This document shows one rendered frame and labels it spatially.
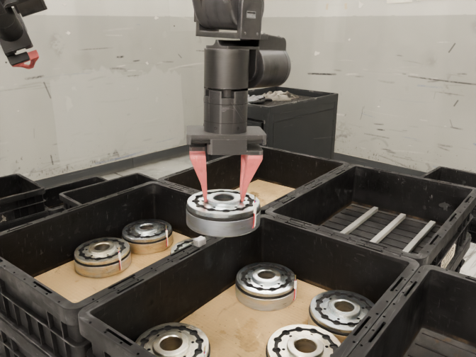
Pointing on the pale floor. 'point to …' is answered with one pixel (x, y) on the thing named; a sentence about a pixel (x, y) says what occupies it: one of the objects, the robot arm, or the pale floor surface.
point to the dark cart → (295, 121)
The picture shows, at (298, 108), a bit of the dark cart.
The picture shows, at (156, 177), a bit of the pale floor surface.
